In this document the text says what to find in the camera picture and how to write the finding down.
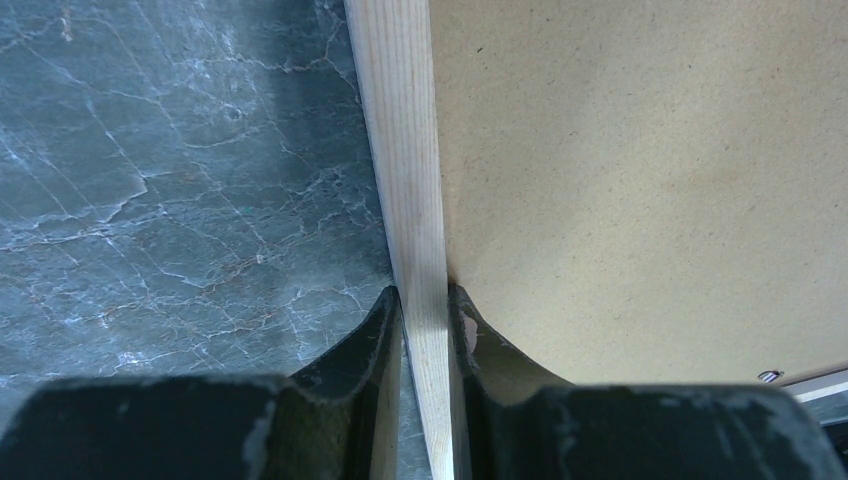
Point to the wooden picture frame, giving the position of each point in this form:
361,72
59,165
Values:
393,50

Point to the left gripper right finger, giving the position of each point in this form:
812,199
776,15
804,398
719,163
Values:
514,419

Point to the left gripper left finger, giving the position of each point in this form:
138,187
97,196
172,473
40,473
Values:
336,418

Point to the brown cardboard backing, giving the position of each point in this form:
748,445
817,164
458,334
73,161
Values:
649,191

